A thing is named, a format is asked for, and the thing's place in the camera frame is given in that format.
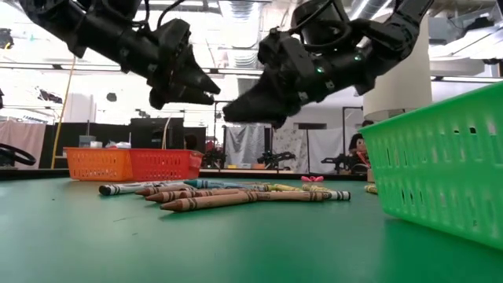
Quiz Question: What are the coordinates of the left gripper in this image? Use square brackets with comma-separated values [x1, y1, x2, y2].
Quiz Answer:
[147, 18, 221, 110]

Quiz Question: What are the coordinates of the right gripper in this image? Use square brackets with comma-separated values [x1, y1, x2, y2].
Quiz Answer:
[222, 30, 357, 130]

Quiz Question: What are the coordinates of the teal crayon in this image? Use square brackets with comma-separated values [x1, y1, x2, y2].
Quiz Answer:
[182, 178, 252, 190]

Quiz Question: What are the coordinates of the patterned white cloth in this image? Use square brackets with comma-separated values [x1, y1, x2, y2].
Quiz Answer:
[273, 128, 310, 174]

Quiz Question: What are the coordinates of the person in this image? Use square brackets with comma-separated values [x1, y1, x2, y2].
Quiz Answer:
[183, 134, 200, 151]
[347, 132, 373, 174]

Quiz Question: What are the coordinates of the black partition panel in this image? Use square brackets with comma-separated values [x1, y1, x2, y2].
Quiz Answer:
[129, 117, 207, 150]
[41, 123, 130, 168]

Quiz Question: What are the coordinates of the plain white cloth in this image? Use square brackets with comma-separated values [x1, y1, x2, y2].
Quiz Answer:
[307, 127, 365, 174]

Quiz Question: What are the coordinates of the red plastic basket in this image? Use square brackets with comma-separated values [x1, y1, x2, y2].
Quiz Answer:
[128, 148, 205, 182]

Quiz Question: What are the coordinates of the orange plastic basket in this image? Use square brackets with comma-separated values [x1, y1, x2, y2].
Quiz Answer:
[64, 147, 134, 182]

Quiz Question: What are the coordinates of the green table mat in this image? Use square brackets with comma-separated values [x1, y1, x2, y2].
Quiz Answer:
[0, 176, 503, 283]

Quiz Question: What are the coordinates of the pink cloth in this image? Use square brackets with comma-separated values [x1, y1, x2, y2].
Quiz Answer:
[0, 119, 47, 170]

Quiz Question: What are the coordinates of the green plastic basket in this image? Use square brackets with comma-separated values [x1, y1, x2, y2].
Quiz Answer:
[359, 82, 503, 251]

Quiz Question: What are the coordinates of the black metal stand frame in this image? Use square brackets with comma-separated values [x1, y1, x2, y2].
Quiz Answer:
[341, 105, 365, 158]

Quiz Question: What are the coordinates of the yellow extension cable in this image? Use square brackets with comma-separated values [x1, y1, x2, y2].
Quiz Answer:
[50, 57, 78, 170]

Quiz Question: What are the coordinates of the black cable loop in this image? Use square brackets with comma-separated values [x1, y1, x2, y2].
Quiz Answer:
[0, 142, 38, 167]

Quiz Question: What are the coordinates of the black aluminium table frame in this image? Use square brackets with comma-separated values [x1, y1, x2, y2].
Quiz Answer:
[0, 167, 370, 182]

